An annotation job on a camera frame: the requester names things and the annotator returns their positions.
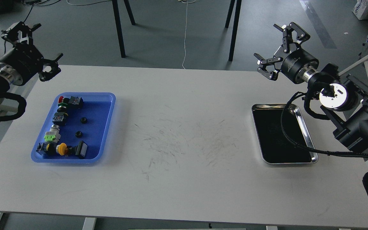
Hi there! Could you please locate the image-left gripper finger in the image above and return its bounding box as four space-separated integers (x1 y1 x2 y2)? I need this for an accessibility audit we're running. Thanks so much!
38 53 63 82
1 21 42 45

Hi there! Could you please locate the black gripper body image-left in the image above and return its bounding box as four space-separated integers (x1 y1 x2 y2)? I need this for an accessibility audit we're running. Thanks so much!
0 43 43 86

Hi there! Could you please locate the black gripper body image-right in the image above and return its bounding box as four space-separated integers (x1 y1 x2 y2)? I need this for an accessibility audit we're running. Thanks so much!
281 48 319 84

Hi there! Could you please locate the black floor cable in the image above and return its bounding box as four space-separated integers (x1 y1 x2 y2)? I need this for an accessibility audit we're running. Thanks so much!
21 0 63 24

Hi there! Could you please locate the image-right gripper finger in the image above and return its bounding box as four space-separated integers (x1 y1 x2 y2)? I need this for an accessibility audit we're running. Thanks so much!
254 53 284 81
273 22 311 53

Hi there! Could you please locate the green push button switch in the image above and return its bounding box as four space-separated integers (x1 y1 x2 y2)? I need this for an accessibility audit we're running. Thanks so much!
44 124 61 143

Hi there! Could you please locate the cardboard box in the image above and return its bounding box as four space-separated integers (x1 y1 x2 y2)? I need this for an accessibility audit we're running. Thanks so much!
352 0 368 20

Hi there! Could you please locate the silver metal tray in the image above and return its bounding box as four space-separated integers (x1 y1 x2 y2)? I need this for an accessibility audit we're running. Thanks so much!
251 104 318 165

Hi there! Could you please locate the black table leg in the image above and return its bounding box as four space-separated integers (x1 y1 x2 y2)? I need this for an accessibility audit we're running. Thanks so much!
225 0 235 28
111 0 127 58
228 0 242 62
124 0 137 25

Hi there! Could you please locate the yellow mushroom push button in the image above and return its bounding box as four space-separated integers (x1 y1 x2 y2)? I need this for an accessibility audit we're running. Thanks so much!
36 142 68 157

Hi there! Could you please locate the black switch block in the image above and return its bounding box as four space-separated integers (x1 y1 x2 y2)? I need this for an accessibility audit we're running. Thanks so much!
52 112 69 127

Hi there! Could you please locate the blue plastic tray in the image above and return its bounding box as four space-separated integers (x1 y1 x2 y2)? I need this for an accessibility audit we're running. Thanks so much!
31 92 116 164

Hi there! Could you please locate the red mushroom push button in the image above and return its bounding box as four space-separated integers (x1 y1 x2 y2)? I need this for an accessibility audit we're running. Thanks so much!
57 96 84 109

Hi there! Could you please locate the black rectangular indicator switch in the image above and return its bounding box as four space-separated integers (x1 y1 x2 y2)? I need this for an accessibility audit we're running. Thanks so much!
67 140 88 159

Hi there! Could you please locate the white floor cable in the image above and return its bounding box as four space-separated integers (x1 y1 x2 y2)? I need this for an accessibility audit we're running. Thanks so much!
177 0 197 70

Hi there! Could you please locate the black table leg far right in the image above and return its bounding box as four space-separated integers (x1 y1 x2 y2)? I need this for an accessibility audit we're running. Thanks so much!
225 0 235 28

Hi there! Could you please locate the black table leg far left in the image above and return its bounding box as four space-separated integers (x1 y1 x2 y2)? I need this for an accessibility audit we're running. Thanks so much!
124 0 137 25

